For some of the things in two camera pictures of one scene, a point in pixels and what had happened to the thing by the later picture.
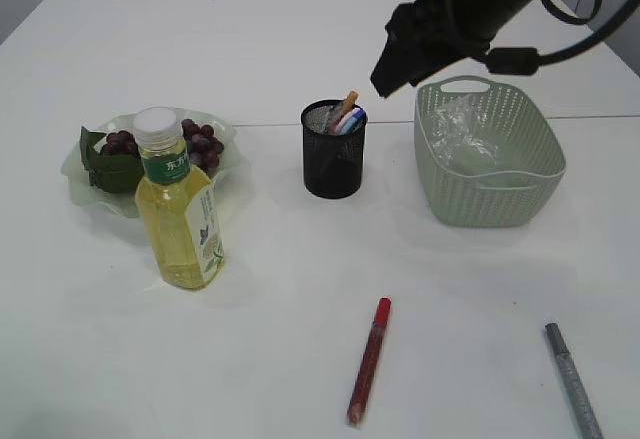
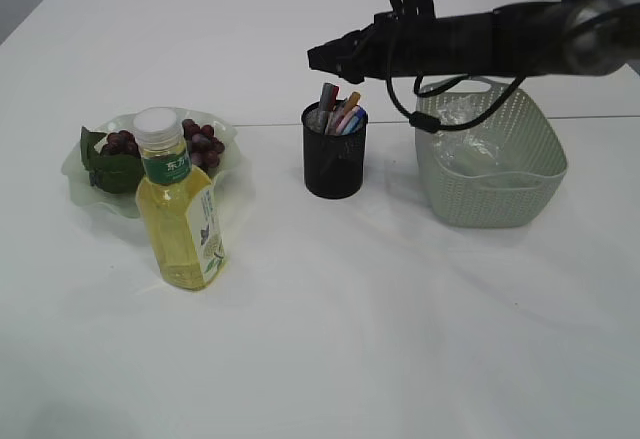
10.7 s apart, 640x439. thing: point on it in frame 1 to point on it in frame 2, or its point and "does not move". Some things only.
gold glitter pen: (351, 101) does not move
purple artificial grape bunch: (115, 162) does not move
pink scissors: (345, 119) does not move
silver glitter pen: (592, 425) to (324, 104)
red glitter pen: (369, 359) to (332, 98)
